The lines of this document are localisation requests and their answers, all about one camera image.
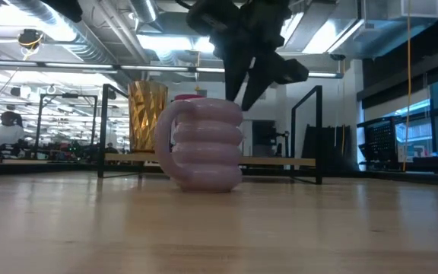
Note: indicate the long ceiling light strip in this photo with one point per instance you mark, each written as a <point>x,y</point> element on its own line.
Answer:
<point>89,65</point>

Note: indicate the dark security camera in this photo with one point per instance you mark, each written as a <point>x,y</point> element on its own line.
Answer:
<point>337,57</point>

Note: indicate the round silver ceiling duct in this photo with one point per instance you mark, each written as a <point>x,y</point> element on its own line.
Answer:
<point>145,9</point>

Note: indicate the silver corrugated ceiling duct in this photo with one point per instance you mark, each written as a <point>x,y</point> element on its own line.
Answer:
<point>89,49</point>

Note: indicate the pink ribbed ceramic mug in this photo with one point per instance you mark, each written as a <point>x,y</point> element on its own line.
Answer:
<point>207,152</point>

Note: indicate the black metal wood shelf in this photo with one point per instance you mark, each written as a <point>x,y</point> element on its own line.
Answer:
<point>276,161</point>

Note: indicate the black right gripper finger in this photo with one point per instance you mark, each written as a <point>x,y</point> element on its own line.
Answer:
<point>261,85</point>
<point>236,76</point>

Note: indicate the black metal frame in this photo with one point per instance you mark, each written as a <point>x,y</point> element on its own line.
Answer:
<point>94,114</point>

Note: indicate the amber faceted plastic tumbler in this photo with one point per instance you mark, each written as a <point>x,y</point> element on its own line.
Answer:
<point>146,114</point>

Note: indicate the black leaning panels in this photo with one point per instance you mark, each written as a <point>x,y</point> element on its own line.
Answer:
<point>335,148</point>

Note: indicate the person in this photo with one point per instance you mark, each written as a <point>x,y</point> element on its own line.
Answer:
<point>8,133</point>

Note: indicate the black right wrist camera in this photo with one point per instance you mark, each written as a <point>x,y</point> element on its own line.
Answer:
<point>293,72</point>

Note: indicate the black ceiling-hung device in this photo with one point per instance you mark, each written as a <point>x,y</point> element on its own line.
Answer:
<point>30,38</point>

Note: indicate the black perforated crate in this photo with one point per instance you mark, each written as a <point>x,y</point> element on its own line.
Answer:
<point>380,142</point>

